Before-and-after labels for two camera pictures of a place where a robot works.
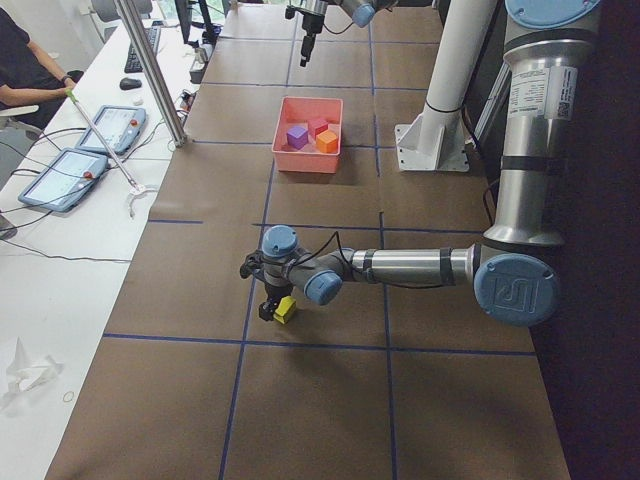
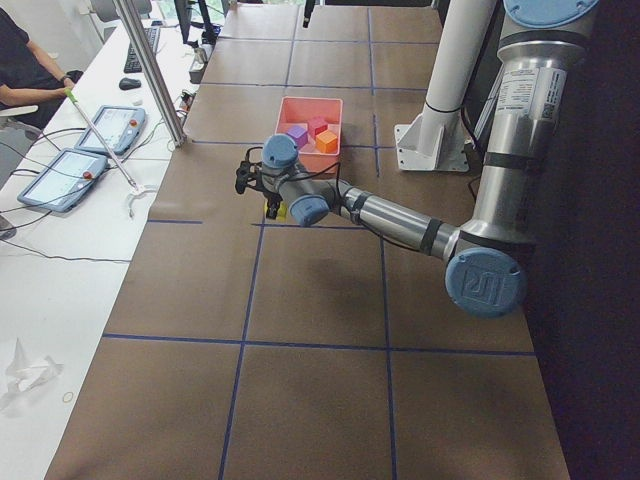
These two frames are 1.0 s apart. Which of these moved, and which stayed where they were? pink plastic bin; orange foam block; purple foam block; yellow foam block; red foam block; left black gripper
Moved: yellow foam block; left black gripper
Stayed: pink plastic bin; orange foam block; purple foam block; red foam block
